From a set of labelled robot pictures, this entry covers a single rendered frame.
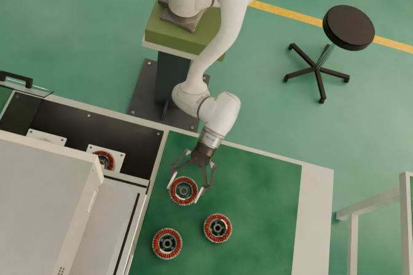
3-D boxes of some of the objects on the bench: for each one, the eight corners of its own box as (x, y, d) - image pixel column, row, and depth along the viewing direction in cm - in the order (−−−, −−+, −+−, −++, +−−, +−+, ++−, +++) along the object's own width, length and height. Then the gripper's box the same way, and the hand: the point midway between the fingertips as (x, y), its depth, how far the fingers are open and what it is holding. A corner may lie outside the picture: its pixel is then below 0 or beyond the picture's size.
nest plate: (30, 129, 147) (29, 128, 146) (66, 139, 148) (66, 137, 147) (13, 164, 141) (12, 162, 140) (52, 174, 142) (51, 172, 140)
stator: (157, 225, 142) (157, 223, 139) (185, 234, 142) (185, 232, 139) (147, 255, 137) (148, 254, 134) (176, 263, 137) (177, 263, 134)
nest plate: (89, 145, 149) (88, 143, 148) (125, 154, 150) (125, 153, 149) (75, 180, 142) (75, 178, 141) (113, 189, 143) (113, 188, 142)
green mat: (169, 129, 160) (169, 129, 160) (302, 165, 164) (302, 165, 163) (95, 387, 118) (95, 388, 118) (276, 427, 121) (276, 428, 121)
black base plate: (16, 94, 155) (15, 91, 153) (163, 132, 159) (164, 131, 157) (-40, 201, 134) (-43, 199, 132) (131, 243, 138) (131, 242, 136)
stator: (92, 149, 147) (91, 145, 144) (119, 156, 148) (118, 153, 144) (81, 175, 142) (80, 172, 139) (109, 183, 143) (109, 180, 139)
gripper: (179, 131, 136) (152, 183, 138) (235, 159, 135) (208, 212, 137) (181, 129, 144) (156, 178, 146) (235, 156, 143) (209, 206, 145)
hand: (183, 190), depth 141 cm, fingers closed on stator, 11 cm apart
